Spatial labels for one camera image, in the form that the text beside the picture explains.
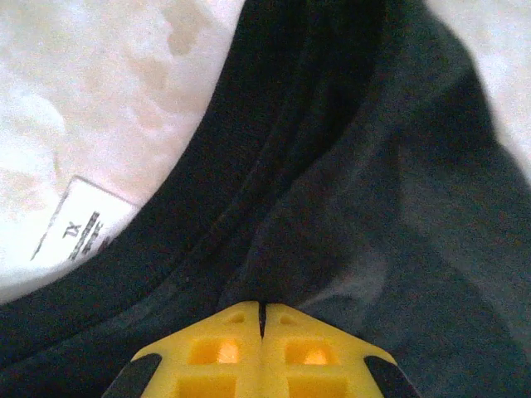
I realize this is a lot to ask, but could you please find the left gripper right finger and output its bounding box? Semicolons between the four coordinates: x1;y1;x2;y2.
261;303;421;398

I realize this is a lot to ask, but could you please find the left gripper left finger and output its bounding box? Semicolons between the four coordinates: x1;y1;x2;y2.
101;300;264;398

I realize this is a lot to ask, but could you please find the black t-shirt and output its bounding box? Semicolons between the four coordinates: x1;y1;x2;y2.
0;0;531;398

